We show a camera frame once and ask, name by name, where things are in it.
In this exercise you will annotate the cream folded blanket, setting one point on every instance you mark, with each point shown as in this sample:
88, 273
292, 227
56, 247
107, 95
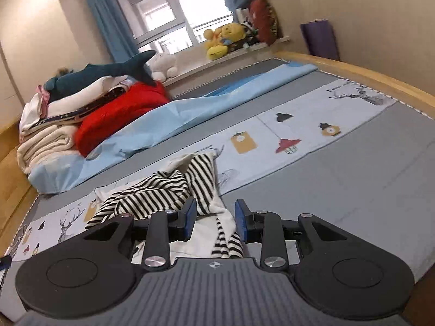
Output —
47, 149

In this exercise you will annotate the white folded quilt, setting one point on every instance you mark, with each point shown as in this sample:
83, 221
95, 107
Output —
74, 98

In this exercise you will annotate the wooden bed frame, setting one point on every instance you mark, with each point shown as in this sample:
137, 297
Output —
373, 74

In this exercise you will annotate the dark red cushion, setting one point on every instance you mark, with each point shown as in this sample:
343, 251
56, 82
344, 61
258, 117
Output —
266, 20

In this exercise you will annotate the window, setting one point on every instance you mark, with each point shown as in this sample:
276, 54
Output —
176, 6

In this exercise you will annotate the dark teal shark plush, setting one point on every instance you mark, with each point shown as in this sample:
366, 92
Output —
98, 74

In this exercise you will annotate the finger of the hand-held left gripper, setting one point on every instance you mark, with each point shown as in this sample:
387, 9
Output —
5, 262

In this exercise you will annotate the dark trimmed folded blanket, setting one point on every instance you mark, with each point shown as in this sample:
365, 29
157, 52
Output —
85, 108

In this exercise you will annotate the black white striped plush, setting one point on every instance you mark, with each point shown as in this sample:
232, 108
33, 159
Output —
248, 27

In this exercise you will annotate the yellow plush toy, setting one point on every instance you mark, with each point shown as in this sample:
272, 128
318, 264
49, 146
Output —
215, 49
232, 34

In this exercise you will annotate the black white striped hooded top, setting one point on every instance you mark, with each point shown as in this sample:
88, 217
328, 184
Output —
153, 190

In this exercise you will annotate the pink cloth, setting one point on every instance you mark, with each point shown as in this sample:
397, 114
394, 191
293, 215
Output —
42, 102

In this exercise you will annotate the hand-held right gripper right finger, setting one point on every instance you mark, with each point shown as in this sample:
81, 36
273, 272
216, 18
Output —
240, 220

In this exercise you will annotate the white plush toy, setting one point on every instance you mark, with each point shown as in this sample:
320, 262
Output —
163, 66

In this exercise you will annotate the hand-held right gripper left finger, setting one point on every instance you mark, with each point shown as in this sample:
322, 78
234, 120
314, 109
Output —
190, 219

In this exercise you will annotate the light blue sheet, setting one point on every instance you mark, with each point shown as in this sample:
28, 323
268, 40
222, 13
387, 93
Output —
204, 108

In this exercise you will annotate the purple mat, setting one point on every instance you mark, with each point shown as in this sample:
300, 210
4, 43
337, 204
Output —
319, 40

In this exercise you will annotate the white window sill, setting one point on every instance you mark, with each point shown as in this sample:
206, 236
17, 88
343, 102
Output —
221, 62

